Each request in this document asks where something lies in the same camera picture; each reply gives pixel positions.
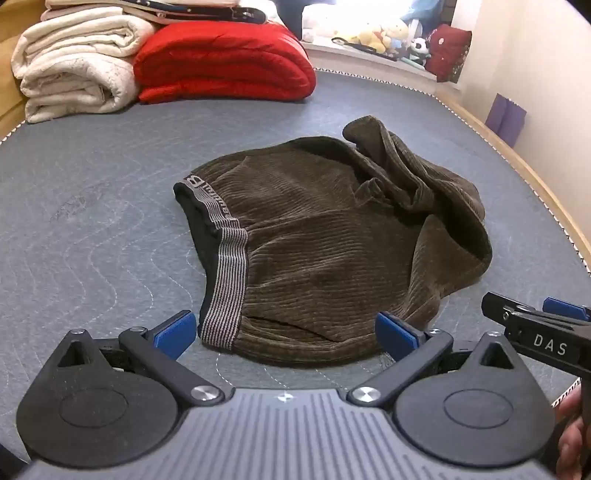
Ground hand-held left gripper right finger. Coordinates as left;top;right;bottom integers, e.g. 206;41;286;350
347;312;529;408

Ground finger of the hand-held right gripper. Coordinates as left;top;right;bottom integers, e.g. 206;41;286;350
542;296;591;322
481;292;539;330

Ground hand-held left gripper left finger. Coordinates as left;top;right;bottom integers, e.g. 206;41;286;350
55;310;225;408

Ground brown corduroy pants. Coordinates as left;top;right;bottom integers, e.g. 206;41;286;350
173;116;494;367

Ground person's right hand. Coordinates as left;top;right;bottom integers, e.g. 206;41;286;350
555;387;591;480

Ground purple foam block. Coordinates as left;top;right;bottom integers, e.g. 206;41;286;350
501;99;527;148
485;93;509;136

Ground dark red cushion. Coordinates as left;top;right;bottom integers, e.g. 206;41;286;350
424;24;472;84

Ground panda plush toy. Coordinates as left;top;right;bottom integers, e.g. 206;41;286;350
410;37;433;64

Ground red folded blanket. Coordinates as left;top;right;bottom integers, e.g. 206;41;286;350
133;22;317;104

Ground white fleece blanket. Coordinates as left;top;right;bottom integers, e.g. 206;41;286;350
10;14;158;124

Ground yellow bear plush toy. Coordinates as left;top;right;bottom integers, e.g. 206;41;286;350
353;19;410;52

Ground blue plush toy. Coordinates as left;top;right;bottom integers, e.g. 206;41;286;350
401;0;452;29

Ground dark patterned cloth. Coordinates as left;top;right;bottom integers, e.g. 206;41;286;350
124;0;267;25

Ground wooden bed frame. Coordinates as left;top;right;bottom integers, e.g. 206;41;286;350
436;85;591;278

